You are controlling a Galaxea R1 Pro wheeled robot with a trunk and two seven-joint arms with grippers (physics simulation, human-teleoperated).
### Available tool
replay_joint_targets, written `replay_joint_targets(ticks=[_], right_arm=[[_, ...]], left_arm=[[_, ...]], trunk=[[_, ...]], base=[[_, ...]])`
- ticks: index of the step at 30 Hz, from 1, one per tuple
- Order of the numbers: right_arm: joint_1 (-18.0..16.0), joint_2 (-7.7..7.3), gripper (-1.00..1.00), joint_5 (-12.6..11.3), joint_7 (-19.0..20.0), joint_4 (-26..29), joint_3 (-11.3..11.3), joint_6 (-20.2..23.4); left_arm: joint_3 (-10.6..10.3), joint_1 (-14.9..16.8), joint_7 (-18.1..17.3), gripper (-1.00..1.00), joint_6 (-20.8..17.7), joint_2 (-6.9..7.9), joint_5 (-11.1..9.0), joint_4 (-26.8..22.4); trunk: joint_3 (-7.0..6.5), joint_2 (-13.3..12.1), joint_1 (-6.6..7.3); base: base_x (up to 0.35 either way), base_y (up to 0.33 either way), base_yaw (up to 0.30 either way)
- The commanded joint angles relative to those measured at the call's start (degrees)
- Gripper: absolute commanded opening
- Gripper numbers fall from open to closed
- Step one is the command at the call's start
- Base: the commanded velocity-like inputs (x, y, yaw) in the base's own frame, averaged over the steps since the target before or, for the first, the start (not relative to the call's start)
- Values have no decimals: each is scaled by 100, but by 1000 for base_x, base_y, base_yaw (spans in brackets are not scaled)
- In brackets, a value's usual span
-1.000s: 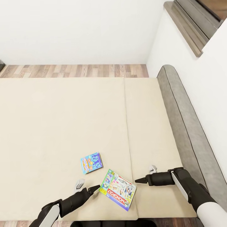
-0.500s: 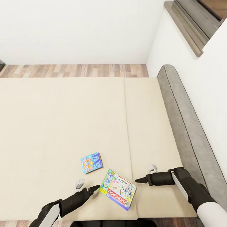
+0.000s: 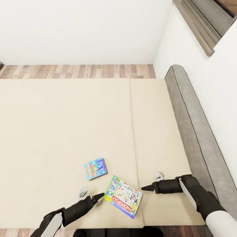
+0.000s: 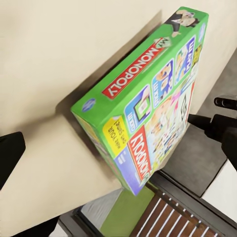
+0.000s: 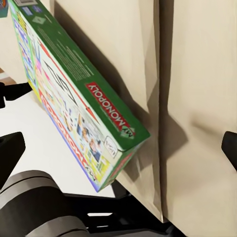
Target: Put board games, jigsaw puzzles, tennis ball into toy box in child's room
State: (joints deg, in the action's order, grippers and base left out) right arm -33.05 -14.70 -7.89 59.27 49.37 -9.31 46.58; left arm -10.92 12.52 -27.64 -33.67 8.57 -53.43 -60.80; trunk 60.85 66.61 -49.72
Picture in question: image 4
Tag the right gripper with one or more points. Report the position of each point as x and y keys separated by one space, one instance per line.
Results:
x=215 y=129

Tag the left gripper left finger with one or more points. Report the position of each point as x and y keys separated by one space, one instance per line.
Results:
x=12 y=147

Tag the bed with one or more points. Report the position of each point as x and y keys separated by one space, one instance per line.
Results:
x=53 y=52

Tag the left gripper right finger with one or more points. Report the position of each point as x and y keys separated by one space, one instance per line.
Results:
x=229 y=147

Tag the board game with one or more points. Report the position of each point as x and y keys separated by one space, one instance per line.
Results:
x=137 y=113

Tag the door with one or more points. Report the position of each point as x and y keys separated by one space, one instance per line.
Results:
x=161 y=209

